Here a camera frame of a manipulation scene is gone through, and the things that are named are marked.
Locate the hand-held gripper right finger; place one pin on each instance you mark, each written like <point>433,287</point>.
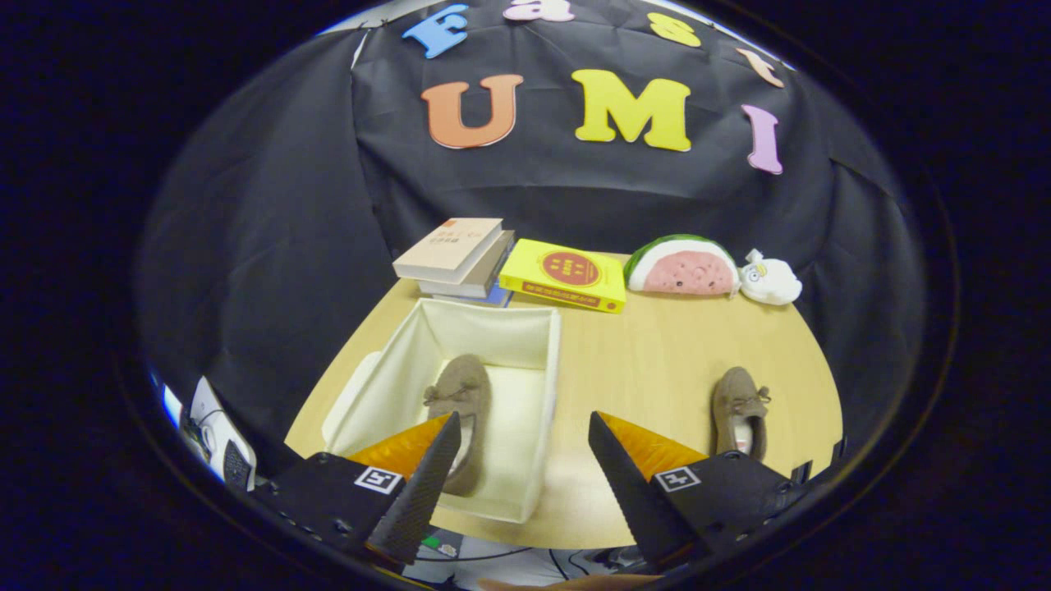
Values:
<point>628,492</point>

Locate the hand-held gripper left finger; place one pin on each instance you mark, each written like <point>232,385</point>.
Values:
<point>427,492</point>

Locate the brown fuzzy shoe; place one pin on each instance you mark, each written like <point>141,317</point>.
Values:
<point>464,386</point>
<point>731,402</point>

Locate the cream fabric storage box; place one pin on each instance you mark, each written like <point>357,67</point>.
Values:
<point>509,345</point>

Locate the grey book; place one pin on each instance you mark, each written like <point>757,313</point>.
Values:
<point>480,272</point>

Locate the watermelon slice plush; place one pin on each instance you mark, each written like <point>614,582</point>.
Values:
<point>686,271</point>

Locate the white object with dark patch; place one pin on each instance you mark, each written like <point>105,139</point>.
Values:
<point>209,419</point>

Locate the yellow book with red circle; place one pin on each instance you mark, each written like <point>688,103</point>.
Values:
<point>566,271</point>

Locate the beige paperback book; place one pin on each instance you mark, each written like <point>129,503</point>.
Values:
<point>447,246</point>

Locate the white plush toy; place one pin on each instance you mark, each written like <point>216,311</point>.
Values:
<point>772,283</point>

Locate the black backdrop cloth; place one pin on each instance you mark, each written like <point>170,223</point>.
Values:
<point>271,246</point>

